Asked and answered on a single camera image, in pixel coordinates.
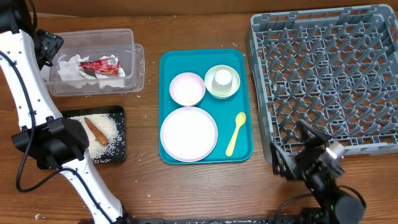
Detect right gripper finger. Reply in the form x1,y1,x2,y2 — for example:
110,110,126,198
270,142,295,179
296,119,331,146

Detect white paper napkin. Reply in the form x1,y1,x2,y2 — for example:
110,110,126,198
57,54,95,81

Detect red snack wrapper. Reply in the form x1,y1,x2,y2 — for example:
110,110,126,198
80,58,120,75

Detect large white plate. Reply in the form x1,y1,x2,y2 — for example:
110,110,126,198
160,106,218,162

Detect cream cup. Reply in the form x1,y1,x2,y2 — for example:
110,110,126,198
212,69,232,92

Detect pile of white rice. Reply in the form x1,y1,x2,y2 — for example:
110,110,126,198
70,114,125,164

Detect cream bowl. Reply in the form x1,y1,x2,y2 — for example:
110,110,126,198
204,65,240,99

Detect pink white bowl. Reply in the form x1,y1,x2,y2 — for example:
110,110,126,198
169,72,206,106

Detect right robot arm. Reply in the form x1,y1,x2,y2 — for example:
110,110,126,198
268,119,366,223

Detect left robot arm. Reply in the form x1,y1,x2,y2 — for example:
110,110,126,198
1,0,134,223

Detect grey dishwasher rack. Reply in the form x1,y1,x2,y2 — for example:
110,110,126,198
246,4,397,161

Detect clear plastic bin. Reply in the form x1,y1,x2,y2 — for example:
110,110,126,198
41,29,145,96

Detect yellow plastic spoon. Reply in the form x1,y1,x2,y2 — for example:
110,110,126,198
225,112,246,157

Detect teal serving tray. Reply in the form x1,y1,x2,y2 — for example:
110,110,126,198
159,49,254,164

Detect black tray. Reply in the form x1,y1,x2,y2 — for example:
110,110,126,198
36,105,127,170

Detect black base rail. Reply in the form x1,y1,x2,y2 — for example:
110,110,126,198
133,215,306,224

